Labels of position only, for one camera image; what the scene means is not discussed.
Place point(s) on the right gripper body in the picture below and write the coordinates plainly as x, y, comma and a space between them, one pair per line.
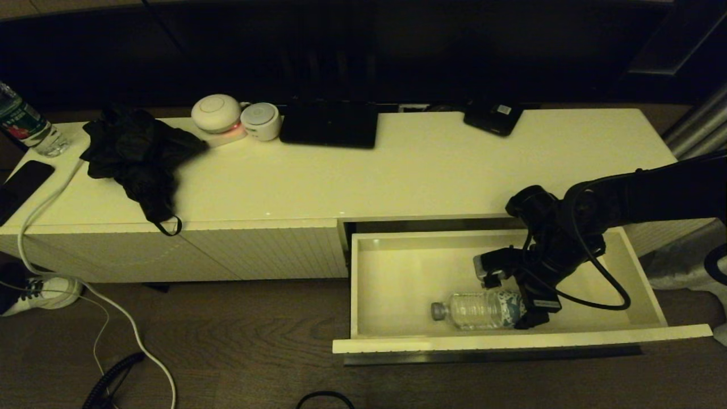
537, 292

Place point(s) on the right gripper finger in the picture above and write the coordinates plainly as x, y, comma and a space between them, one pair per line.
494, 280
531, 321

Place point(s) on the clear bottle with grey cap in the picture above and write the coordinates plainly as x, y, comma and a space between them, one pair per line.
477, 309

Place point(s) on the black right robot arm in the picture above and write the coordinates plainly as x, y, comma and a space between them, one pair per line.
670, 193

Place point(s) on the white low cabinet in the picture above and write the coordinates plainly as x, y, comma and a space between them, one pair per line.
341, 182

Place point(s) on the grey curtain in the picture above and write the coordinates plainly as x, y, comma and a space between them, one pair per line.
681, 261

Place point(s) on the small black device with sticker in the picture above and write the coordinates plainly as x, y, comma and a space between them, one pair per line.
491, 120

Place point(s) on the white ribbed cabinet front panel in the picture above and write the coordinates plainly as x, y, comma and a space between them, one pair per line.
284, 250
113, 253

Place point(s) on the black rectangular set-top box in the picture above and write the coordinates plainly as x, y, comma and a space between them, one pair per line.
329, 128

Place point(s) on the large black television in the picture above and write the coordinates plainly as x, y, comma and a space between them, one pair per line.
397, 51

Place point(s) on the white cylindrical speaker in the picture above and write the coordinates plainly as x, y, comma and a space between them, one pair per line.
261, 122

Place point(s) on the white power strip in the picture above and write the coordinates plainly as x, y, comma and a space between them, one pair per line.
230, 137

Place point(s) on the white dome-shaped device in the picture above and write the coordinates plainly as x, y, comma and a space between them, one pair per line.
216, 113

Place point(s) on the white sneaker with black laces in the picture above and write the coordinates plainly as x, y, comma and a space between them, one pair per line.
51, 292

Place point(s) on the black smartphone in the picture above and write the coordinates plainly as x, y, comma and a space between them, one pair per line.
23, 184

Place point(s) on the dark trouser leg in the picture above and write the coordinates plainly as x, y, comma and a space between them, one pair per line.
8, 284

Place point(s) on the water bottle with red label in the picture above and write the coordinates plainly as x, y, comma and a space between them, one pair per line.
23, 122

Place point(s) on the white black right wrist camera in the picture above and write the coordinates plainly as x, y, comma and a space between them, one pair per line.
497, 261

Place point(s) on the black rectangular frame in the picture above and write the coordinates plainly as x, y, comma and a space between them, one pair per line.
653, 62

